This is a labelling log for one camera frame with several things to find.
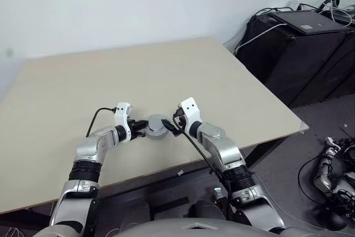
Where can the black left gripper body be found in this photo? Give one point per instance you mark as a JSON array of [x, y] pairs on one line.
[[132, 128]]

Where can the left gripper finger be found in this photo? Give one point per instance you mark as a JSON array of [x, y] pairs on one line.
[[141, 134], [142, 123]]

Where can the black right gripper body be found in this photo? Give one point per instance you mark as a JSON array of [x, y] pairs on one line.
[[179, 119]]

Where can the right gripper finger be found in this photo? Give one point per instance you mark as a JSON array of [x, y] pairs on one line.
[[170, 128]]

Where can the silver motor end cap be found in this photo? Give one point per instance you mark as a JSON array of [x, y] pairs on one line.
[[155, 121]]

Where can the grey round metal object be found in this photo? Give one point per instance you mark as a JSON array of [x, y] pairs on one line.
[[156, 135]]

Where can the spare silver robot arm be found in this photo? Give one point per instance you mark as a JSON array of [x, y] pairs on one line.
[[321, 178]]

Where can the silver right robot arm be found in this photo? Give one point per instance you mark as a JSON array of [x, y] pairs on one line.
[[222, 145]]

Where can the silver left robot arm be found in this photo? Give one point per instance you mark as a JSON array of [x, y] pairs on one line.
[[91, 145]]

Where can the small white tag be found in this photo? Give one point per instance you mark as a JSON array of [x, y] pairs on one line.
[[180, 173]]

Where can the dark rounded shape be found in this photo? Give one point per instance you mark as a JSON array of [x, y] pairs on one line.
[[206, 210]]

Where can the grey robot torso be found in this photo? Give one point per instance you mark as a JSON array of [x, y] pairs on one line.
[[194, 228]]

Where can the clear table corner guard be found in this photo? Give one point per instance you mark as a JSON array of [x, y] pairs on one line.
[[304, 127]]

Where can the black cabinet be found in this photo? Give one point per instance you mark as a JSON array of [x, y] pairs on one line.
[[291, 62]]

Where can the black laptop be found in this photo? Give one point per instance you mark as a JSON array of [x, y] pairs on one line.
[[305, 22]]

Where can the white power adapter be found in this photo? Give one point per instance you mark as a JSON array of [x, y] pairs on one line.
[[296, 3]]

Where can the black rounded floor object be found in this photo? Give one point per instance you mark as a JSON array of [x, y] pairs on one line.
[[335, 220]]

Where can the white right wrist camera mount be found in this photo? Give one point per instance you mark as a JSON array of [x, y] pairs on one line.
[[191, 109]]

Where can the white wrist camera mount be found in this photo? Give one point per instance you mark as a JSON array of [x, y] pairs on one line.
[[122, 110], [191, 109]]

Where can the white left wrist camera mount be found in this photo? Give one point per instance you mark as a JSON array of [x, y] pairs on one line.
[[122, 110]]

